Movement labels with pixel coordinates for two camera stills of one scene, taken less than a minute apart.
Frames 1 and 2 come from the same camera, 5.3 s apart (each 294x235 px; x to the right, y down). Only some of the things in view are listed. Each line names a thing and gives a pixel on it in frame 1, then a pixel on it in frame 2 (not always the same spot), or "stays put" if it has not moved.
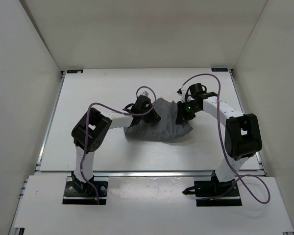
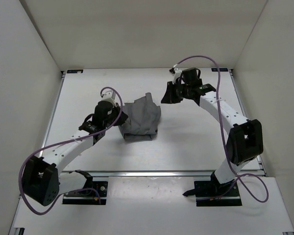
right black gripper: (182, 116) to (169, 98)
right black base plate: (214, 193) stays put
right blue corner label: (219, 69) stays put
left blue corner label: (75, 71) stays put
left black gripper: (153, 117) to (122, 119)
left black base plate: (93, 192) stays put
